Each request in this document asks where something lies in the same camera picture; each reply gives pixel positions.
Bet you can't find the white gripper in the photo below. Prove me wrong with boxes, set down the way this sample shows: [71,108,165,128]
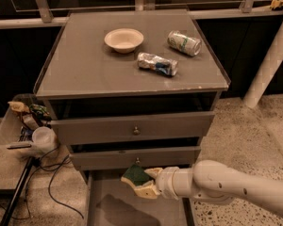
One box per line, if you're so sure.
[134,167,178,200]

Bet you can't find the green and yellow sponge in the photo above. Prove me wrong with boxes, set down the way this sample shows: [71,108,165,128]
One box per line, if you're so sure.
[121,164,152,188]

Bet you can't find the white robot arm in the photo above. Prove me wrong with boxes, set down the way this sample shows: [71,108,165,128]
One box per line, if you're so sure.
[122,160,283,218]

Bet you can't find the brass middle drawer knob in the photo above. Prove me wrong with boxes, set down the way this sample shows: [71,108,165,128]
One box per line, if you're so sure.
[135,157,141,165]

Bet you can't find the brass drawer knob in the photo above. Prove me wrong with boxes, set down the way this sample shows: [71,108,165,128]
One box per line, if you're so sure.
[135,157,141,165]
[133,126,141,135]

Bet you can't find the brass top drawer knob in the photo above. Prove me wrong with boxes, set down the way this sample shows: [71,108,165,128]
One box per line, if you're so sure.
[133,126,141,135]

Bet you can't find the grey top drawer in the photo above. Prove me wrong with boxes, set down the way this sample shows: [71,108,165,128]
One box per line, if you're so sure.
[51,111,214,145]

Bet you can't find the grey middle drawer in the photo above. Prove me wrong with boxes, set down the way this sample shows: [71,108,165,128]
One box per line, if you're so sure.
[70,146,201,170]

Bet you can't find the grey drawer cabinet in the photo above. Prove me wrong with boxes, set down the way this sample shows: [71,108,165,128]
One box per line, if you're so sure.
[33,8,232,226]

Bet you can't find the clear plastic cup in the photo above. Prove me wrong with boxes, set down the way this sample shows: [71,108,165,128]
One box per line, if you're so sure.
[32,126,56,153]

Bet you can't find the crushed silver blue can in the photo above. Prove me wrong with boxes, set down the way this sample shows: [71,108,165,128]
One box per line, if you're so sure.
[137,52,178,76]

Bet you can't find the black stand leg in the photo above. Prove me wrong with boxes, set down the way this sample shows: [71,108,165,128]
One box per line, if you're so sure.
[0,157,35,226]

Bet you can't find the colourful snack bag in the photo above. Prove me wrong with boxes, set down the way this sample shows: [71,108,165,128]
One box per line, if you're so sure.
[29,104,51,121]

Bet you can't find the clear plastic storage bin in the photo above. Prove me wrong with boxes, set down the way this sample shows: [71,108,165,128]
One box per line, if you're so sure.
[0,94,58,158]

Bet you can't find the white paper bowl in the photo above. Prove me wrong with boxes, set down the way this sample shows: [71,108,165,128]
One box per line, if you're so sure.
[104,28,144,54]

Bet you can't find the yellow object on ledge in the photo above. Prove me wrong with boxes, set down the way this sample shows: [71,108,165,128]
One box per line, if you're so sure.
[270,0,283,10]

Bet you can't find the black floor cable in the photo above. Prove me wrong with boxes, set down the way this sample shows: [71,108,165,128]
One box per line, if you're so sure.
[0,143,85,221]

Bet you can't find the metal railing frame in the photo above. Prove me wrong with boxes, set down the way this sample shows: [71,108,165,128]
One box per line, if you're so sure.
[0,0,283,30]

